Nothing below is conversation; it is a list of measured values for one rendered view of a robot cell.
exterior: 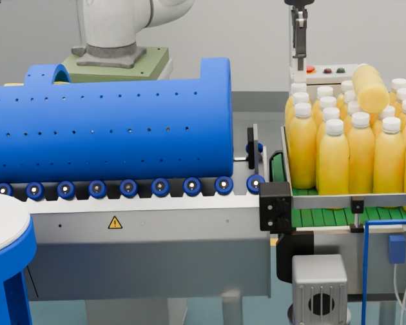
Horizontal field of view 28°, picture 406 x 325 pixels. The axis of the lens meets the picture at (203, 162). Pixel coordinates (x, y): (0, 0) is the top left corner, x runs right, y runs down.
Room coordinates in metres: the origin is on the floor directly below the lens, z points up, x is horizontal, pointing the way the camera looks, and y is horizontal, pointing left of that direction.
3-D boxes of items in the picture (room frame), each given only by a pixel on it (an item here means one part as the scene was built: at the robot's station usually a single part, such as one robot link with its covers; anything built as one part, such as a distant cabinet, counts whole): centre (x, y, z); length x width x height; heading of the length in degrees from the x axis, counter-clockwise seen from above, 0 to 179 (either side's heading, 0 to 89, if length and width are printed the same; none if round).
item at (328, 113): (1.76, -0.31, 1.10); 0.04 x 0.04 x 0.02
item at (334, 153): (1.69, -0.30, 1.00); 0.07 x 0.07 x 0.19
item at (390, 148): (1.68, -0.43, 1.00); 0.07 x 0.07 x 0.19
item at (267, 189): (1.59, -0.16, 0.95); 0.10 x 0.07 x 0.10; 176
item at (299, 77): (1.92, -0.26, 1.16); 0.03 x 0.01 x 0.07; 86
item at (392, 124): (1.68, -0.43, 1.10); 0.04 x 0.04 x 0.02
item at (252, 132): (1.79, -0.12, 0.99); 0.10 x 0.02 x 0.12; 176
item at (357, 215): (1.56, -0.33, 0.94); 0.03 x 0.02 x 0.08; 86
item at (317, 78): (2.07, -0.35, 1.05); 0.20 x 0.10 x 0.10; 86
